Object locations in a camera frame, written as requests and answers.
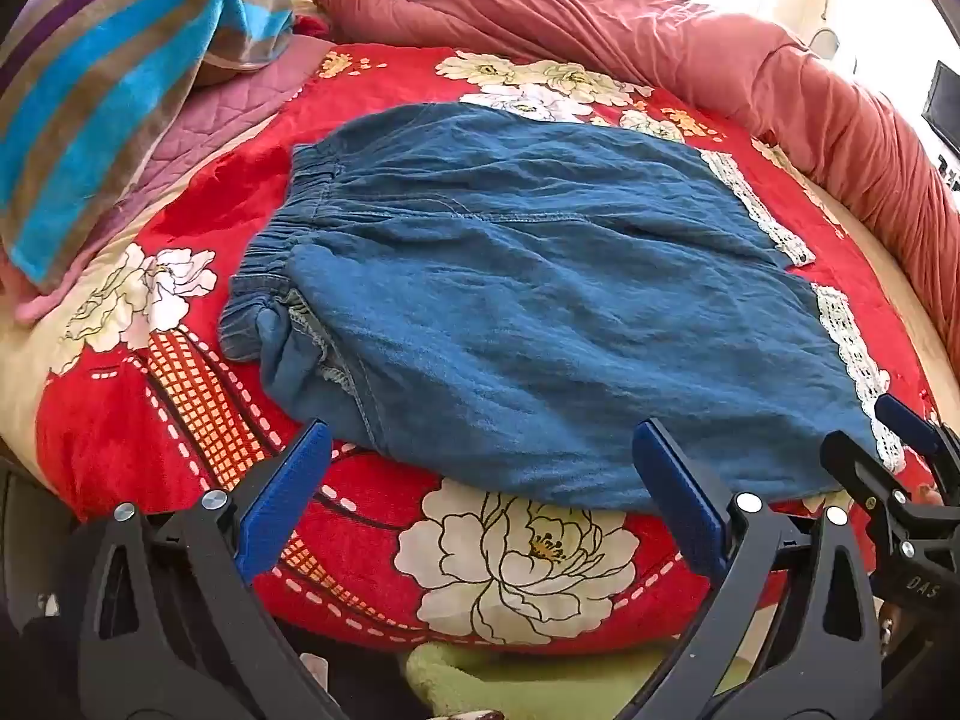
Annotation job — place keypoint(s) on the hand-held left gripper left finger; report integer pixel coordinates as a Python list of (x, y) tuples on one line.
[(281, 484)]

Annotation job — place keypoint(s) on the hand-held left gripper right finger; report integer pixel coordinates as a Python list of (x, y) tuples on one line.
[(675, 491)]

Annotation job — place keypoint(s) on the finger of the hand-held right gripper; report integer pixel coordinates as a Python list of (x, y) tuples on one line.
[(862, 472), (904, 416)]

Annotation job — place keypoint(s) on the blue denim pants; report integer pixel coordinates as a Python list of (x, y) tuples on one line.
[(525, 277)]

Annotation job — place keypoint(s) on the red floral blanket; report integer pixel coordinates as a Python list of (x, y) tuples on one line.
[(337, 540)]

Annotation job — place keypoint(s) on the black monitor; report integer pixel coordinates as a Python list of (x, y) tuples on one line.
[(943, 101)]

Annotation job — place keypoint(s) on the pink quilted cloth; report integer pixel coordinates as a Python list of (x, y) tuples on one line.
[(225, 120)]

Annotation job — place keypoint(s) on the striped blue brown towel blanket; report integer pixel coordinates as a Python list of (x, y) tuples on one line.
[(97, 90)]

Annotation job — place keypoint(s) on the salmon red duvet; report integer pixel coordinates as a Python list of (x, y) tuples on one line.
[(675, 22)]

